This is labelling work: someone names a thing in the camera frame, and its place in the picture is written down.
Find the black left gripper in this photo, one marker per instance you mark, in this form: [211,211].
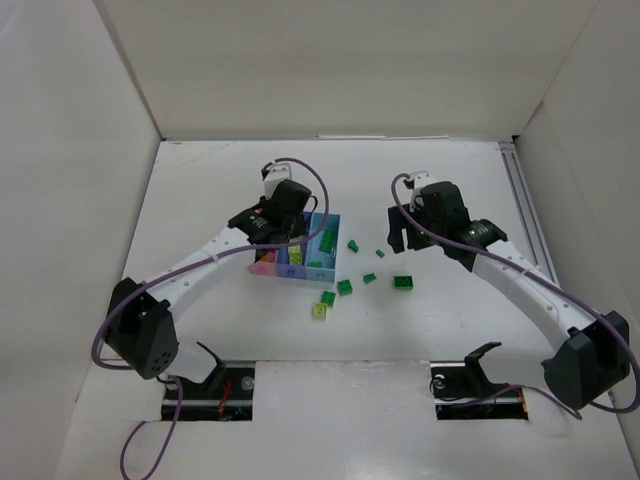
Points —
[279,235]

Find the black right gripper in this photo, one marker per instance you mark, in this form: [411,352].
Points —
[400,226]

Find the yellow rectangular lego brick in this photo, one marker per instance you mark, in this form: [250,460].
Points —
[270,257]

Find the green wedge lego piece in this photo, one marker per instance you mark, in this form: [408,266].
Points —
[353,246]

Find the green lego plate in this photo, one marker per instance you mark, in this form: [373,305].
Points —
[328,241]

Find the small green arch lego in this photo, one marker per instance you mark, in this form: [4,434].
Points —
[368,278]

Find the green two-by-two lego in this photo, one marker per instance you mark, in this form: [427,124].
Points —
[344,287]

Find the small green lego brick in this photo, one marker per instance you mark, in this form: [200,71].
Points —
[328,298]

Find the lime green lego brick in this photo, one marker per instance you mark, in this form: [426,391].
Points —
[320,310]

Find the pale green lego piece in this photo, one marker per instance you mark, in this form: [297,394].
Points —
[295,255]

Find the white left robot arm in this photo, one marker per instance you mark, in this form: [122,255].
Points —
[143,316]

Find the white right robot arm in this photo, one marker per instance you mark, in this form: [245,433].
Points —
[592,350]

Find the pink plastic bin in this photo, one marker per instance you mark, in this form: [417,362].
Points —
[263,269]

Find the light blue plastic bin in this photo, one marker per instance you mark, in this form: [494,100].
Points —
[322,252]

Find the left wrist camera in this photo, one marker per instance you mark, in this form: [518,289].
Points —
[274,173]

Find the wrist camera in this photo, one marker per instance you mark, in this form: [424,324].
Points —
[419,179]
[274,173]

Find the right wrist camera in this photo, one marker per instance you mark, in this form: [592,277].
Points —
[419,179]

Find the aluminium rail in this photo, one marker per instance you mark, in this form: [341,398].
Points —
[524,202]

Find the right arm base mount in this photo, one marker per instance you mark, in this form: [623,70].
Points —
[462,391]

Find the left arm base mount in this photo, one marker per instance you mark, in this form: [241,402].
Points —
[228,397]

